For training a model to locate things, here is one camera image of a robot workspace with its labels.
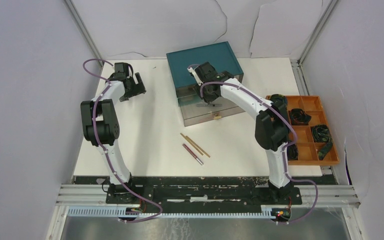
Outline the grey makeup pencil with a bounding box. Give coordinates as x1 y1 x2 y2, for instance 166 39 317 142
196 103 222 108

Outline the rolled dark tie middle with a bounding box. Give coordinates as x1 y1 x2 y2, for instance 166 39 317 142
289 108 312 126

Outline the red silver lip pencil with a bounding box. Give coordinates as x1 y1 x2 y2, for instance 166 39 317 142
182 143 204 166

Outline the rolled dark tie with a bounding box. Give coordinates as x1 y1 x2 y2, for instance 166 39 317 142
269 94 288 107
289 108 312 126
310 124 334 161
286 144 299 161

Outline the gold pencil right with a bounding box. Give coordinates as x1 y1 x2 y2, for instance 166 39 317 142
186 136 211 158

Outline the clear acrylic drawer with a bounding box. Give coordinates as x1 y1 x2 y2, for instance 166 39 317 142
177 94 244 127
172 73 243 98

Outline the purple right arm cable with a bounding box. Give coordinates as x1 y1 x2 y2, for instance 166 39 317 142
187 64 319 225

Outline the orange compartment tray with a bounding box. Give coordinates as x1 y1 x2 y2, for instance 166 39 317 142
264 95 341 166

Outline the white cable duct strip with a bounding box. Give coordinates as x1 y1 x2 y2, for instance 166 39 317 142
66 206 279 220

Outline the gold pencil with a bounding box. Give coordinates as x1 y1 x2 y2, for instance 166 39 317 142
186 136 211 158
180 133 204 156

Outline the rolled dark tie bottom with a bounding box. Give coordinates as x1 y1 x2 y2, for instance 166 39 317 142
286 144 299 161

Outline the rolled dark tie top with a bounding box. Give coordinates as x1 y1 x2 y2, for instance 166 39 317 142
269 94 288 107

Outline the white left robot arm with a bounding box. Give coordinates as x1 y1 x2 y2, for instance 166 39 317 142
80 62 147 185

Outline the rolled dark tie right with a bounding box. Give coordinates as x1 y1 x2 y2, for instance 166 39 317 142
310 124 334 161

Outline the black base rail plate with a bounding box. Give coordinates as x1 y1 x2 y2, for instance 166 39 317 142
72 175 339 215

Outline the gold pencil left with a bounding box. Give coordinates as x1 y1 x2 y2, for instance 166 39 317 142
180 133 204 156

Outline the aluminium frame rail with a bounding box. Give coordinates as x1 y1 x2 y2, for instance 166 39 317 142
62 0 102 59

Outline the teal drawer organizer box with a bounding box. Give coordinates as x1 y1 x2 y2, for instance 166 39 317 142
166 41 244 77

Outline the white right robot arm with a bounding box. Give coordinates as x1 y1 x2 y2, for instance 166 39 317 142
187 62 294 204

